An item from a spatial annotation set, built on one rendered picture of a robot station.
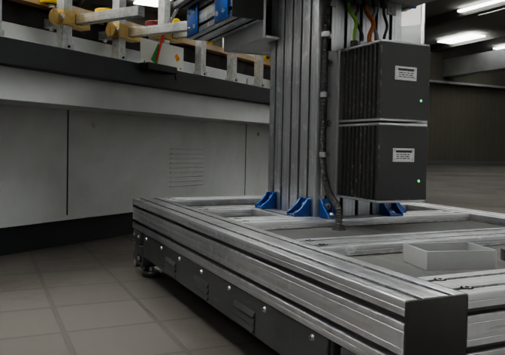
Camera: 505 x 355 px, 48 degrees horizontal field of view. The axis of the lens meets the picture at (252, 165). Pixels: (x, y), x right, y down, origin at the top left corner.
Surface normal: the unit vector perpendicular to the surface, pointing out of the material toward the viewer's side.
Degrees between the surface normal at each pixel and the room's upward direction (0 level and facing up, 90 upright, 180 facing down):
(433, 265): 90
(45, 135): 90
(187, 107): 90
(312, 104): 90
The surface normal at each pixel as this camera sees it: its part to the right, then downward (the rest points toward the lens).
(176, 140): 0.85, 0.04
